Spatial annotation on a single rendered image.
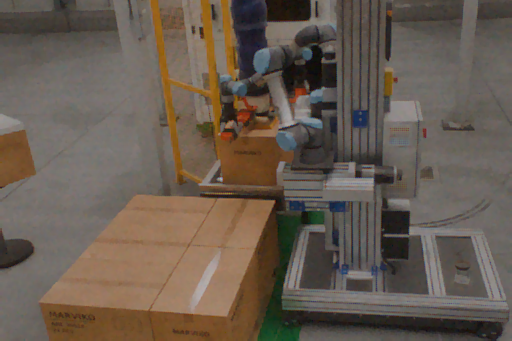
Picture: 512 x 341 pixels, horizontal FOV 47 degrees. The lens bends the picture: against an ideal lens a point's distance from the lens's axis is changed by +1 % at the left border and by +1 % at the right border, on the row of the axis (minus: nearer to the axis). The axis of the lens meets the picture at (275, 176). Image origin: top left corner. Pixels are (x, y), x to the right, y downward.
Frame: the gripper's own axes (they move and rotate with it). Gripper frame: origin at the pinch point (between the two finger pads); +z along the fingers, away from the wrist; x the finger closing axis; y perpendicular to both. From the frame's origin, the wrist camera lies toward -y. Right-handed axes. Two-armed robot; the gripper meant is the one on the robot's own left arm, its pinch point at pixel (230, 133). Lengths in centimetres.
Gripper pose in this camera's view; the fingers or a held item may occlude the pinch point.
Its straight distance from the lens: 350.3
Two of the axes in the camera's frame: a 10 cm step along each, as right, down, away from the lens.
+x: -9.7, -0.6, 2.4
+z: 0.5, 9.0, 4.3
